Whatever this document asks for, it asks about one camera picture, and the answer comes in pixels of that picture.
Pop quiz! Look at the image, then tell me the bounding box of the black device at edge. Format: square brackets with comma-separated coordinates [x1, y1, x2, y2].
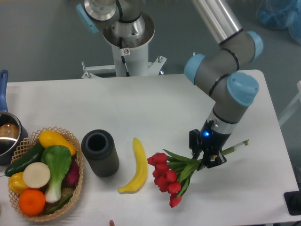
[284, 191, 301, 216]

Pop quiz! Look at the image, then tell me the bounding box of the dark grey ribbed vase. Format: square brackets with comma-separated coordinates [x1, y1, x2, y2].
[81, 129, 119, 178]

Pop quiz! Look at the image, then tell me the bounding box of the woven wicker basket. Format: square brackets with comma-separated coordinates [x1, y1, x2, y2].
[8, 127, 84, 222]

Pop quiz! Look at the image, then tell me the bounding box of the blue handled saucepan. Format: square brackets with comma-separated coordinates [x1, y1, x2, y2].
[0, 70, 28, 166]

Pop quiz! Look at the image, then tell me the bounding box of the fingertip at bottom edge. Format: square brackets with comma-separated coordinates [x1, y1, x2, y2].
[109, 219, 115, 226]

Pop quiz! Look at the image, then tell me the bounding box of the green chili pepper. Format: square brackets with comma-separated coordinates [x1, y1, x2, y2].
[43, 193, 73, 215]

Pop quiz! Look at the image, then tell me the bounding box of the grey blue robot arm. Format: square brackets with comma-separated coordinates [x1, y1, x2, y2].
[76, 0, 263, 168]

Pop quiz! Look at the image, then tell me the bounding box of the purple sweet potato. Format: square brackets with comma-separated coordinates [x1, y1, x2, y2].
[65, 159, 79, 186]

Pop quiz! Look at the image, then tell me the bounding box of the orange fruit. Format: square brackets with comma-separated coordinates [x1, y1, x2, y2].
[18, 189, 46, 216]

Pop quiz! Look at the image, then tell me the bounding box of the white round radish slice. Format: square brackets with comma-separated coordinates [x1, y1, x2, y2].
[23, 162, 50, 189]

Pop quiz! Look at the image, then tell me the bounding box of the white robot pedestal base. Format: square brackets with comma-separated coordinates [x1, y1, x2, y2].
[82, 12, 167, 79]

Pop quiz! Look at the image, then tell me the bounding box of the yellow plastic banana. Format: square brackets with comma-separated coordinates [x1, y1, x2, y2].
[118, 137, 148, 194]

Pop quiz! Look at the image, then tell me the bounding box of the white frame at right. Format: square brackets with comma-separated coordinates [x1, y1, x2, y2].
[278, 81, 301, 127]

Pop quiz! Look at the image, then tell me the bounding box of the yellow squash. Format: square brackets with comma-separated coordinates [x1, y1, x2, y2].
[39, 130, 77, 156]

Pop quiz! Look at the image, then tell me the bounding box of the dark green cucumber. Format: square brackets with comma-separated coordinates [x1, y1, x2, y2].
[4, 142, 45, 177]

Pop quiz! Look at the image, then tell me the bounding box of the green bok choy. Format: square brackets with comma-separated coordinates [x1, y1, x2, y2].
[41, 145, 71, 203]

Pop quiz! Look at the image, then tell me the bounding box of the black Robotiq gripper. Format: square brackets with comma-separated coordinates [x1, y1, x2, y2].
[189, 120, 230, 171]

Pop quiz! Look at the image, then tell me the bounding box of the yellow bell pepper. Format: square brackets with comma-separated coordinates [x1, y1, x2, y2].
[8, 172, 29, 194]

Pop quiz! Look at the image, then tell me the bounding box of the blue plastic bag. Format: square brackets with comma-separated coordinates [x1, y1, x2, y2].
[256, 0, 301, 44]

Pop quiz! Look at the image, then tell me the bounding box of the black cable on pedestal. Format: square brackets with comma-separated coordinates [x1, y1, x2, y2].
[118, 36, 131, 77]

